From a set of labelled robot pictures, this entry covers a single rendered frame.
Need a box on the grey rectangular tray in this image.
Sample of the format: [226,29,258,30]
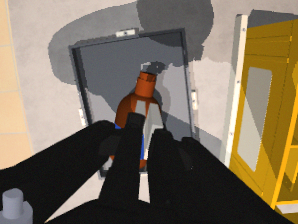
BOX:
[68,28,196,141]

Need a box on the orange and blue bottle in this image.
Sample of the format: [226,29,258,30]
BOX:
[114,71,161,169]

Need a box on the yellow-brown crate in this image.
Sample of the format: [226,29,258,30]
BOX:
[229,19,298,224]

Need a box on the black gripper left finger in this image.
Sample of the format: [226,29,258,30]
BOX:
[0,100,146,224]

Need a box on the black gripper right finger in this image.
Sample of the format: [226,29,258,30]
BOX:
[144,103,294,224]

